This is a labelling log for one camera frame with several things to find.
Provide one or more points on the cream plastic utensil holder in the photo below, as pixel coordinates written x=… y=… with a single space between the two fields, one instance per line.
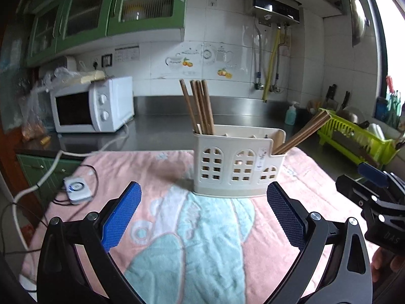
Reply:
x=237 y=161

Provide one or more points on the white plate in rack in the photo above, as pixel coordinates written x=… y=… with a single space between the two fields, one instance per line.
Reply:
x=376 y=130

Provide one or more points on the white microwave oven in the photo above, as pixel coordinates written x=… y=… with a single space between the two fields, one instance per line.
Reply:
x=97 y=106

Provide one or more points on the hanging metal pot lid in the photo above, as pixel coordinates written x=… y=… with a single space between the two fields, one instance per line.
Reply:
x=359 y=21

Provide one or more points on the blue soap dispenser bottle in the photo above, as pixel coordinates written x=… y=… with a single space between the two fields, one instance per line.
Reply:
x=291 y=114

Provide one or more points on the wall gas water heater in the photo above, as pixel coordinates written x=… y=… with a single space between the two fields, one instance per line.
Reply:
x=280 y=12

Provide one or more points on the small white round-dial device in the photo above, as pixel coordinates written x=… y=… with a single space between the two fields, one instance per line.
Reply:
x=77 y=190

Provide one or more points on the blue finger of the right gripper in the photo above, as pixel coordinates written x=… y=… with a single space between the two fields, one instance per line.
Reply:
x=376 y=176
x=355 y=191

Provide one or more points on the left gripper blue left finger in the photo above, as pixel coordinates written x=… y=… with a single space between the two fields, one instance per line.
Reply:
x=119 y=215

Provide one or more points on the green wall cabinet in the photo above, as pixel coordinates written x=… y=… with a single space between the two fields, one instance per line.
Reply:
x=64 y=27

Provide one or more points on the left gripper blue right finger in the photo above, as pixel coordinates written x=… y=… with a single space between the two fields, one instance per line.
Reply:
x=290 y=214

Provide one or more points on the green dish drying rack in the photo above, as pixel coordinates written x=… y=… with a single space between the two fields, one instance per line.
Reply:
x=357 y=144

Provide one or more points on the black kitchen knife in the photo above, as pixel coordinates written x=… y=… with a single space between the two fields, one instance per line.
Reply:
x=330 y=93

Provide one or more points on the person's right hand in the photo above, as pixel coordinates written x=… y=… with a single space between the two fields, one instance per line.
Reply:
x=381 y=260

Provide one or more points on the plastic bag with food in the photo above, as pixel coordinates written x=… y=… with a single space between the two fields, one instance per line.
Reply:
x=36 y=106

